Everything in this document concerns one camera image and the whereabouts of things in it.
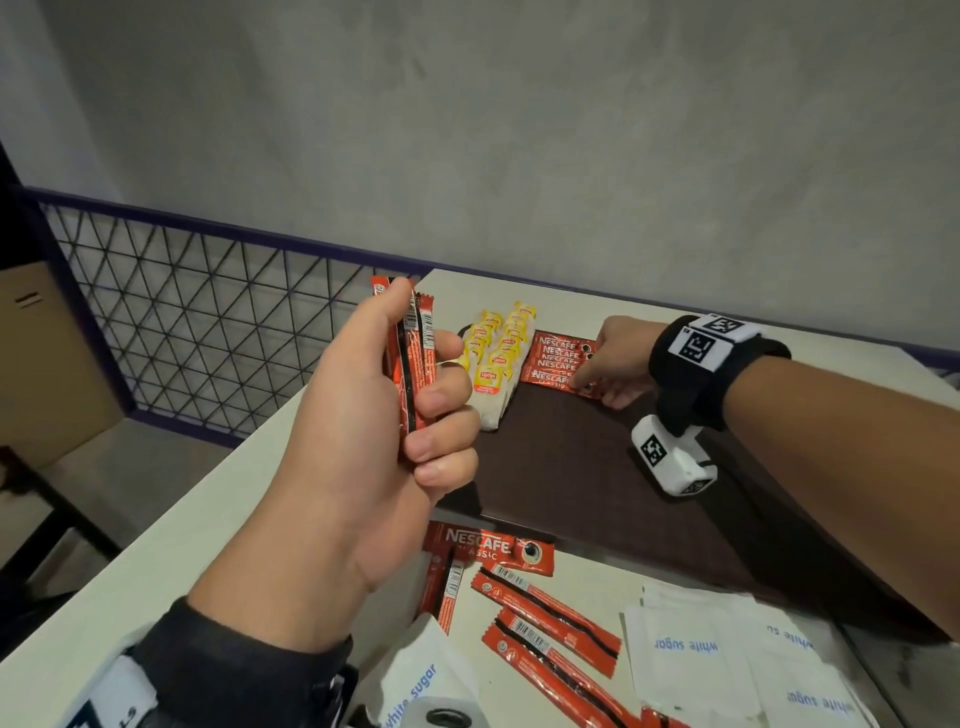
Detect dark cabinet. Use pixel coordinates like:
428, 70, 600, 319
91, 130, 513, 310
0, 142, 46, 271

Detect pile of white sugar packets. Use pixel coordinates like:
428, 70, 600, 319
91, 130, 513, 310
348, 581, 883, 728

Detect person's left hand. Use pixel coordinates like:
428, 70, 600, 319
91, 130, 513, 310
187, 277, 481, 654

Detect black metal table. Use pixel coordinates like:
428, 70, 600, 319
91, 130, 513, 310
0, 446, 121, 661

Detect black wristband white markers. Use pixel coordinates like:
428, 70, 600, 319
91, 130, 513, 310
648, 313, 793, 438
63, 596, 361, 728

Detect red Nescafe coffee sachets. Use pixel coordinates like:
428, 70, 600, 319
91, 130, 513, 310
416, 521, 691, 728

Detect row of red coffee sachets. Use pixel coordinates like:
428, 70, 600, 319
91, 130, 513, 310
521, 329, 601, 399

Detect purple metal mesh railing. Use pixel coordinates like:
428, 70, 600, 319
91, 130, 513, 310
14, 185, 960, 451

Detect person's right hand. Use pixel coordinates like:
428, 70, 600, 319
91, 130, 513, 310
568, 314, 669, 412

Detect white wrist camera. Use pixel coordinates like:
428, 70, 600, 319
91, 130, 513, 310
404, 697, 489, 728
629, 413, 719, 498

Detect person's right forearm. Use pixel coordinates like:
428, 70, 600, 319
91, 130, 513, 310
723, 356, 960, 639

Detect brown plastic tray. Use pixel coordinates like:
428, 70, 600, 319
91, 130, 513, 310
434, 322, 946, 646

